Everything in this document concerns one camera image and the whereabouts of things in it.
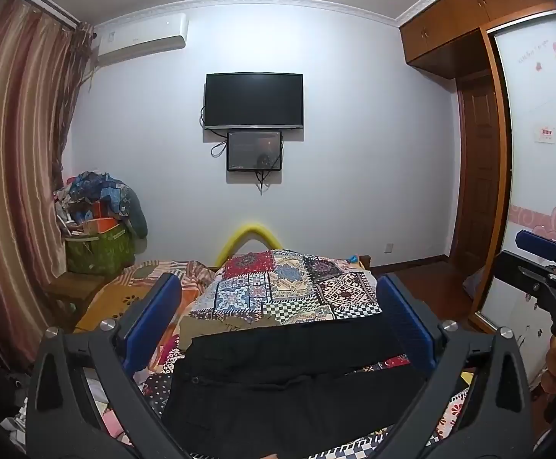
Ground black pants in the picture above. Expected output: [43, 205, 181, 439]
[161, 313, 451, 459]

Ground wall-mounted television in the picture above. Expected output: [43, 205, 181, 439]
[204, 73, 305, 131]

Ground orange floral blanket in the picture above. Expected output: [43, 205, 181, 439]
[73, 259, 221, 374]

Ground orange box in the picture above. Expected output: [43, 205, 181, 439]
[83, 217, 119, 236]

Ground wooden overhead cabinet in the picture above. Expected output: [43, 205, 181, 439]
[399, 0, 556, 78]

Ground patchwork patterned quilt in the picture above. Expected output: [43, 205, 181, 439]
[189, 249, 386, 322]

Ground wooden stool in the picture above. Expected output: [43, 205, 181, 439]
[44, 272, 103, 328]

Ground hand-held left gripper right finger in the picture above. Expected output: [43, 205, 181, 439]
[376, 272, 533, 459]

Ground small black monitor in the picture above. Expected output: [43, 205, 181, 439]
[227, 130, 283, 173]

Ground yellow foam tube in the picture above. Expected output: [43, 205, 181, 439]
[216, 222, 283, 269]

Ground striped curtain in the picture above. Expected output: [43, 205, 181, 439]
[0, 0, 93, 374]

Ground wooden door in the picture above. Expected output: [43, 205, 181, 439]
[456, 75, 499, 269]

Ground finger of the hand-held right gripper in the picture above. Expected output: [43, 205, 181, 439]
[515, 228, 556, 278]
[492, 250, 553, 298]

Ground white air conditioner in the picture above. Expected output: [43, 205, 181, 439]
[94, 12, 190, 65]

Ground patterned bed sheet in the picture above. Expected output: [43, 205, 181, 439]
[87, 354, 480, 459]

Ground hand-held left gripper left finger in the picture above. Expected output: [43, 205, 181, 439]
[24, 272, 197, 459]

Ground green bag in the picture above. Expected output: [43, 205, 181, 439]
[65, 228, 136, 277]

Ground pile of clothes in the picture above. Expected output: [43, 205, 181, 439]
[53, 169, 149, 240]

